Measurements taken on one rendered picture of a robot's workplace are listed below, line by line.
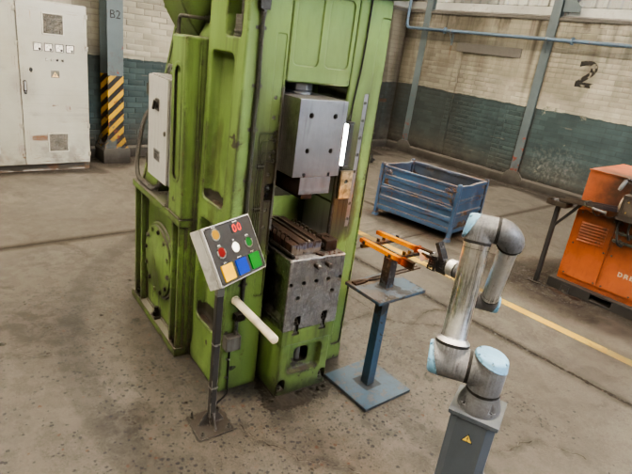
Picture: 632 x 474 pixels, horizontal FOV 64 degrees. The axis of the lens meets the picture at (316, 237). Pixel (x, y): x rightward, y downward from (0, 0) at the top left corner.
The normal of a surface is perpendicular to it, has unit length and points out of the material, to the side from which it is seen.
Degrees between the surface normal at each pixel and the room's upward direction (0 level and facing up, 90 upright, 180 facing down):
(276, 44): 90
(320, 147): 90
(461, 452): 90
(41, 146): 90
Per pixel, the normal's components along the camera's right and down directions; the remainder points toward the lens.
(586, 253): -0.75, 0.15
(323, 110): 0.56, 0.36
